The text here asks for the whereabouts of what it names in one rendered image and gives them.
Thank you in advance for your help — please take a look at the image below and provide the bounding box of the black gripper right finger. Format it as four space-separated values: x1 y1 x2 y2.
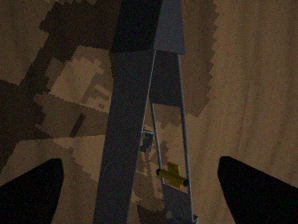
217 156 298 224

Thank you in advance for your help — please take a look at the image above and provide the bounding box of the brown wooden board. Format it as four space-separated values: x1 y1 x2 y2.
0 0 298 224

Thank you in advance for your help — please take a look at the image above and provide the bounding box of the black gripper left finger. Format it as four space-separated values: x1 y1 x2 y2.
0 159 64 224

